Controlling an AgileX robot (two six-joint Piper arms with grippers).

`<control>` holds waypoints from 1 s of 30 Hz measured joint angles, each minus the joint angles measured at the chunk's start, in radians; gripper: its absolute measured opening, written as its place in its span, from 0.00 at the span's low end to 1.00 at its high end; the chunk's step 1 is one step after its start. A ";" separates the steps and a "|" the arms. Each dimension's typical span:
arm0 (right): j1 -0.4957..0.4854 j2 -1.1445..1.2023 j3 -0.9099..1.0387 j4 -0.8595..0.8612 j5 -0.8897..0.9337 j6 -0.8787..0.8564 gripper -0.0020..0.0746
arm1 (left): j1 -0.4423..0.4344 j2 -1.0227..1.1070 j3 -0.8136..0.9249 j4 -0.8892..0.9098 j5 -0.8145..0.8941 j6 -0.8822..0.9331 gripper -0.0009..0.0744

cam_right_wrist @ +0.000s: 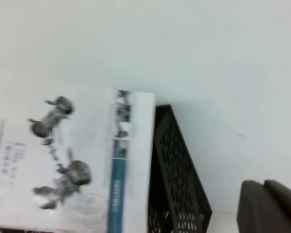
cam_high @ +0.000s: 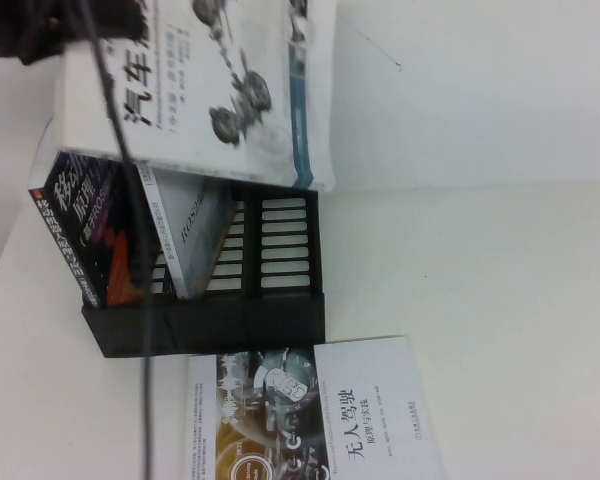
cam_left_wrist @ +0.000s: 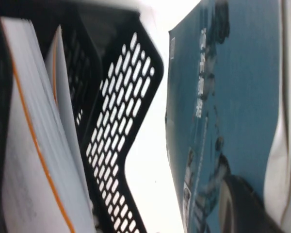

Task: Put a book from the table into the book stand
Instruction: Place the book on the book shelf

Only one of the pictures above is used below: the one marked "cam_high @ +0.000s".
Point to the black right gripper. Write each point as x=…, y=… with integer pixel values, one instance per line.
x=20, y=25

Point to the black plastic book stand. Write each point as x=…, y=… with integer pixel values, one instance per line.
x=280, y=320

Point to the white autonomous driving book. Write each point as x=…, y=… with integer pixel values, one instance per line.
x=370, y=410

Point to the white orange ROS book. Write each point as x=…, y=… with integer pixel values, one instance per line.
x=195, y=225

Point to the white car suspension book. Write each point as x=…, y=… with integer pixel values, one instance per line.
x=180, y=100

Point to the dark blue mobile robot book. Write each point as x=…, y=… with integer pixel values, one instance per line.
x=65, y=225

